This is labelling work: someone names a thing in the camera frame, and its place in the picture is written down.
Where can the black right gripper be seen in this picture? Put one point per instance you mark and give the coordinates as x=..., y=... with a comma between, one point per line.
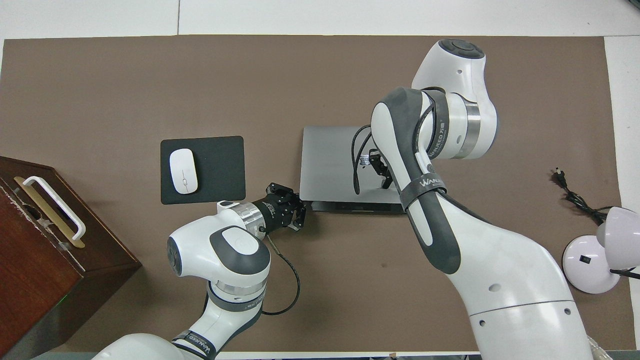
x=376, y=160

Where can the black mouse pad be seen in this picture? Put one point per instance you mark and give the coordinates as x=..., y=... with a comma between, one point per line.
x=220, y=170

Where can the silver grey laptop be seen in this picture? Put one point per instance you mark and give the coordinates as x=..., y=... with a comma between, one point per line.
x=325, y=165

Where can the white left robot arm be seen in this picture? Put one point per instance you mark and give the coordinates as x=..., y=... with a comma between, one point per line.
x=220, y=260

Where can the white computer mouse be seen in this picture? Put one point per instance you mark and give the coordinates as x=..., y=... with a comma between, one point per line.
x=183, y=171

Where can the white desk lamp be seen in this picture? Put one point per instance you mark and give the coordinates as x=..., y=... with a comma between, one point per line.
x=585, y=265

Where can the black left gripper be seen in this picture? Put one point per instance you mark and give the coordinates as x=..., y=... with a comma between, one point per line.
x=272, y=214

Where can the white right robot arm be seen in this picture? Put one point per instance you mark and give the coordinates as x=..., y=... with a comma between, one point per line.
x=500, y=280

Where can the dark brown wooden box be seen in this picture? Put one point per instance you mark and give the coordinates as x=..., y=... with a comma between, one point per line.
x=50, y=280

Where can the brown table mat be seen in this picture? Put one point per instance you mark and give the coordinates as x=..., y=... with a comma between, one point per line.
x=150, y=75

